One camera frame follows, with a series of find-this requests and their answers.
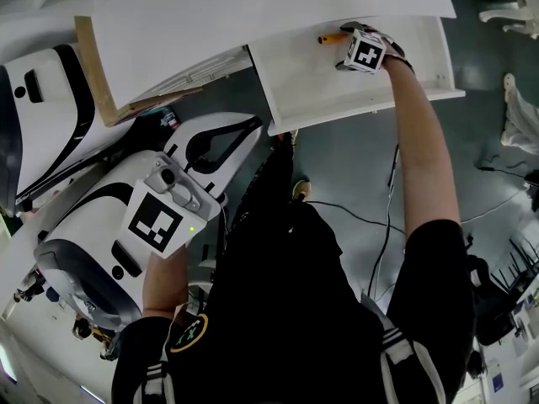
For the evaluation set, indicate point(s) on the black office chair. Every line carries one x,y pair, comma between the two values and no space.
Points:
492,301

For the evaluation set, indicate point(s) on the person's left shoe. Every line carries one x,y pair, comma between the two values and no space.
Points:
288,138

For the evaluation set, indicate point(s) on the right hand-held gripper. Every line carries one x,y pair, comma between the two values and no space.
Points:
364,53

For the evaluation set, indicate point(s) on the person's left forearm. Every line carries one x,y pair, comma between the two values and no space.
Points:
164,284

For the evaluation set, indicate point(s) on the person's right forearm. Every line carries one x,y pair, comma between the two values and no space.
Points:
421,150

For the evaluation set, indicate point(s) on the closed white drawer front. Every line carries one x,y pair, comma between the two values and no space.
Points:
202,72

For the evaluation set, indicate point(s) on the white cabinet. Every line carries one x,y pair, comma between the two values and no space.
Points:
210,11

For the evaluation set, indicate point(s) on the brown cardboard box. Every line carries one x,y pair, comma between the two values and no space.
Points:
94,78

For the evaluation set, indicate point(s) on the white and grey robot shell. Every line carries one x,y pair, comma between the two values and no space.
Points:
84,225

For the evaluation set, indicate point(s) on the white drawer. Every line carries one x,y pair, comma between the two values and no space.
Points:
202,72
316,86

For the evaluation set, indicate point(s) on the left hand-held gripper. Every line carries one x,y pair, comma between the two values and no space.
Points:
147,208

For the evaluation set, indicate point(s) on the person's black shirt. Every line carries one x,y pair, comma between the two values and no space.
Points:
295,318

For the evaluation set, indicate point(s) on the person's shoe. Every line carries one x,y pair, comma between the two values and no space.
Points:
288,138
302,188

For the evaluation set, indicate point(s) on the person's right shoe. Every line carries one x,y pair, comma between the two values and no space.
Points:
302,188

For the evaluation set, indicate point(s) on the white and black robot shell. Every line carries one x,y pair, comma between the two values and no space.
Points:
46,120

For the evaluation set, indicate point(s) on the person's black trousers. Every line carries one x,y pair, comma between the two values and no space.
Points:
261,192

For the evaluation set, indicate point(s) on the orange screwdriver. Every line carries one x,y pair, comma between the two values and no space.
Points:
330,38

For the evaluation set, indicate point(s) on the white carved furniture legs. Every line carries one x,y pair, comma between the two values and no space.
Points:
509,2

